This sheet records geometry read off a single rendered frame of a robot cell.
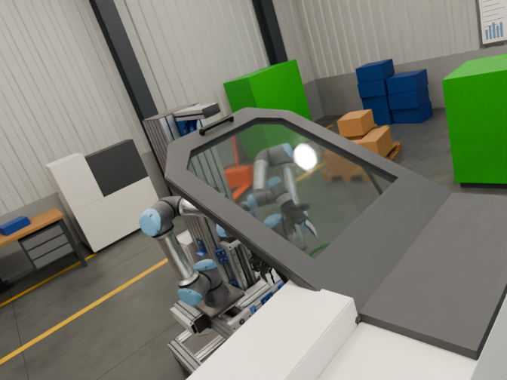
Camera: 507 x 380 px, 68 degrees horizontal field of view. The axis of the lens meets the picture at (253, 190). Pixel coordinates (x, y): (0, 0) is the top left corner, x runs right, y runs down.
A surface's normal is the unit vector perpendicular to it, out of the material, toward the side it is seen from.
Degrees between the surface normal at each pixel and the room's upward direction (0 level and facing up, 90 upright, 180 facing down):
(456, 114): 90
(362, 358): 0
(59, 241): 90
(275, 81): 90
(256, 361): 0
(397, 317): 0
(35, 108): 90
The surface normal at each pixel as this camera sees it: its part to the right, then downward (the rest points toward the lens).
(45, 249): 0.59, 0.11
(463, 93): -0.66, 0.45
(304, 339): -0.30, -0.89
